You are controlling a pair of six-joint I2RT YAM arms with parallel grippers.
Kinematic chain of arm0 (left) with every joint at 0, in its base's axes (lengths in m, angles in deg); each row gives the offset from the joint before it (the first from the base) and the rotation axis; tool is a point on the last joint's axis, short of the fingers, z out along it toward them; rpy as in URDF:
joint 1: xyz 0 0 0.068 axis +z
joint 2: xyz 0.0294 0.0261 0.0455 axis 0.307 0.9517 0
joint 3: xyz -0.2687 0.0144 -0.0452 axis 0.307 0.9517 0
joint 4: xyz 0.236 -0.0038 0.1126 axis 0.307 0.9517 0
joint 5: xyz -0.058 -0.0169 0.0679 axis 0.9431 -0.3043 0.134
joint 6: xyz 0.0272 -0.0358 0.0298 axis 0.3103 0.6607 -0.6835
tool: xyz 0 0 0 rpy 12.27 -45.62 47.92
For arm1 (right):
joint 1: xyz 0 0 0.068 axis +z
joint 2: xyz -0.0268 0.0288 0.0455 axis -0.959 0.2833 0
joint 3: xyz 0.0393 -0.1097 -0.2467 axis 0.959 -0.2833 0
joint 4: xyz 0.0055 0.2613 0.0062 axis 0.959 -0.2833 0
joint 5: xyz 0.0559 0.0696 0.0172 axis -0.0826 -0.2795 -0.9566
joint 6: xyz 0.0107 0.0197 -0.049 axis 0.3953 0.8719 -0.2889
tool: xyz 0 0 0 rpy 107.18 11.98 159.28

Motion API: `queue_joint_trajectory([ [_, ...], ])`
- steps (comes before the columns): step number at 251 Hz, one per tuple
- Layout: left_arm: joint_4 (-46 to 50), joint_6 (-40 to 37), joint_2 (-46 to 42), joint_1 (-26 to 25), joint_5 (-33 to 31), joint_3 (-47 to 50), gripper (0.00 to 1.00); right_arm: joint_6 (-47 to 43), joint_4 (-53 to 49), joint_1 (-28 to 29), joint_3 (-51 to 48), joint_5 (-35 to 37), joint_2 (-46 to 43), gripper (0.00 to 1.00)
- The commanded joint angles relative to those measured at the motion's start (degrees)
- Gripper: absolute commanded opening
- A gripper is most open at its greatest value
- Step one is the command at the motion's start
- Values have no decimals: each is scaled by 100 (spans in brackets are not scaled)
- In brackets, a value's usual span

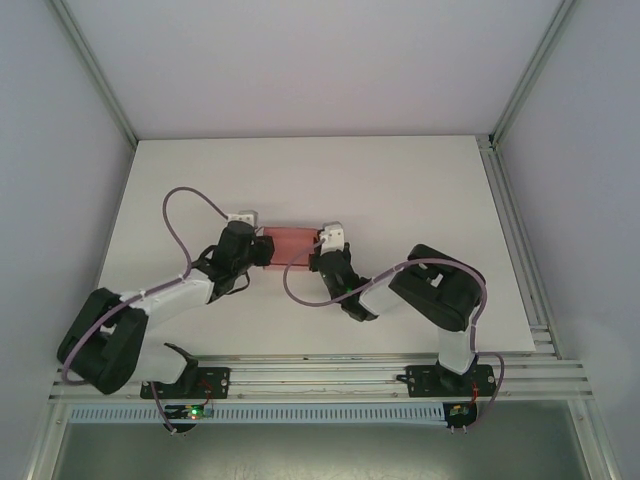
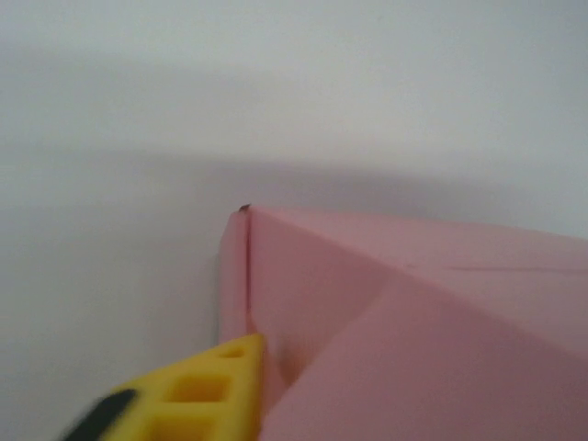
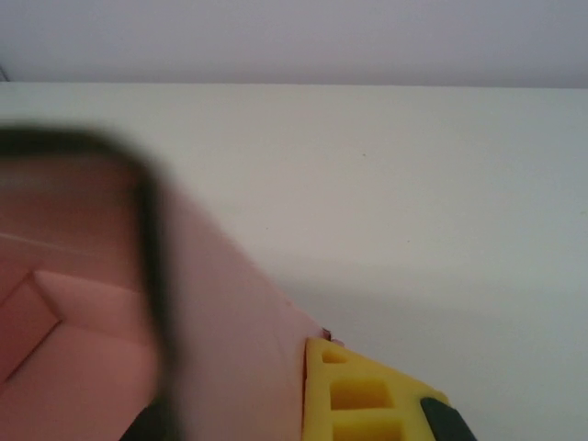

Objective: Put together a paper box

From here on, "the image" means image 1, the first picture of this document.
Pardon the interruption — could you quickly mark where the circuit board with green light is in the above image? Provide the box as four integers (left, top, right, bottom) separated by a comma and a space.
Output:
167, 403, 215, 420

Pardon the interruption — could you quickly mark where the grey metal sheet panel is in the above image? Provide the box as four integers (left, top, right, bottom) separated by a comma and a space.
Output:
49, 422, 612, 480

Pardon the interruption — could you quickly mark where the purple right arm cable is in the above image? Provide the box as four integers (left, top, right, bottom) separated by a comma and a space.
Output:
283, 234, 505, 434

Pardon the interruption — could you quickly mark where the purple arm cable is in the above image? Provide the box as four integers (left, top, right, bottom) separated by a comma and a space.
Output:
283, 234, 505, 434
60, 187, 236, 436

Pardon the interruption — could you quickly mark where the thin black cable loop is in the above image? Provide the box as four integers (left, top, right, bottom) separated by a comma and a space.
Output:
214, 272, 251, 301

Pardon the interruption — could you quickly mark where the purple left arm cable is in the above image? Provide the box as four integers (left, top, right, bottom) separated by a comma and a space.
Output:
60, 187, 236, 436

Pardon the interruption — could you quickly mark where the aluminium mounting rail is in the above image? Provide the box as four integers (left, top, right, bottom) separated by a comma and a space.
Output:
49, 353, 596, 401

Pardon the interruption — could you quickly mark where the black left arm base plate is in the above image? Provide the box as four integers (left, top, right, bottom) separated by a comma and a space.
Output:
139, 366, 232, 401

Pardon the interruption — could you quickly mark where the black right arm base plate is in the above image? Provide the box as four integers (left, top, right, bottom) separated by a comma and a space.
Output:
405, 363, 501, 400

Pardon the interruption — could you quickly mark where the white slotted cable duct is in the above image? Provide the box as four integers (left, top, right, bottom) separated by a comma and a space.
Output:
69, 402, 446, 426

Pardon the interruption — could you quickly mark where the aluminium side frame rail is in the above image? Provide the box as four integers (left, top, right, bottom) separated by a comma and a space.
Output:
477, 133, 559, 357

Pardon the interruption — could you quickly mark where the aluminium frame post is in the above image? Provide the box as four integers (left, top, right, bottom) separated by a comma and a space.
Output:
489, 0, 591, 149
49, 0, 139, 147

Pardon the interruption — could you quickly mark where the aluminium frame leg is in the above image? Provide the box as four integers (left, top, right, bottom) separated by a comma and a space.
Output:
574, 399, 629, 480
22, 399, 69, 480

